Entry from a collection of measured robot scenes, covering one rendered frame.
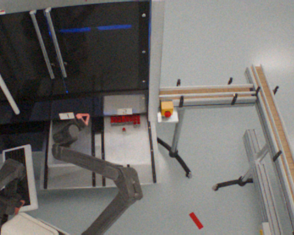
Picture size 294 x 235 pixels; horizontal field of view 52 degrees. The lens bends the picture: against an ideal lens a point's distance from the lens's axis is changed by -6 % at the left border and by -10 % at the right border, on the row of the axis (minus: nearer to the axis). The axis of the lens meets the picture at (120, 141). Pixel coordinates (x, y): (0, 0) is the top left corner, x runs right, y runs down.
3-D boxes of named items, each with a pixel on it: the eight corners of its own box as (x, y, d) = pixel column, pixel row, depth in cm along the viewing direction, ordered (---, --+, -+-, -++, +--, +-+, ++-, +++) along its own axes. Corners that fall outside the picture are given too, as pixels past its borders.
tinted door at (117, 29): (68, 93, 172) (43, 7, 120) (147, 87, 171) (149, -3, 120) (68, 94, 171) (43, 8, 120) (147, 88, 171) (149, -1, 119)
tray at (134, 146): (104, 115, 203) (103, 111, 200) (145, 112, 203) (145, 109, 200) (105, 164, 187) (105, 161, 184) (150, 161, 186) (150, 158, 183)
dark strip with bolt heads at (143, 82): (139, 111, 189) (138, 0, 120) (146, 111, 189) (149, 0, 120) (139, 112, 188) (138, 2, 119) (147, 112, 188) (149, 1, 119)
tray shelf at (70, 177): (45, 121, 206) (44, 119, 204) (153, 113, 204) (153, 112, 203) (40, 190, 182) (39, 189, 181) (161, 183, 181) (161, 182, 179)
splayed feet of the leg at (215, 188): (211, 184, 269) (214, 178, 257) (263, 179, 268) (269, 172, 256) (212, 193, 265) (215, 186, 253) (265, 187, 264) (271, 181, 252)
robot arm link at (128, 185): (134, 193, 105) (152, 191, 112) (114, 163, 112) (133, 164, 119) (71, 261, 124) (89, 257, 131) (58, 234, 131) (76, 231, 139)
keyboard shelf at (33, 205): (-8, 154, 205) (-9, 152, 203) (30, 145, 207) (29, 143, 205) (-4, 217, 183) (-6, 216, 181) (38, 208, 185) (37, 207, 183)
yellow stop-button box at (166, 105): (159, 106, 195) (160, 99, 189) (171, 105, 195) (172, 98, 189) (161, 116, 191) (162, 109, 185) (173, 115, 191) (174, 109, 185)
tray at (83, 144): (51, 119, 204) (50, 115, 201) (91, 115, 203) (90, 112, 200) (48, 167, 187) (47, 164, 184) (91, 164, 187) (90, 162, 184)
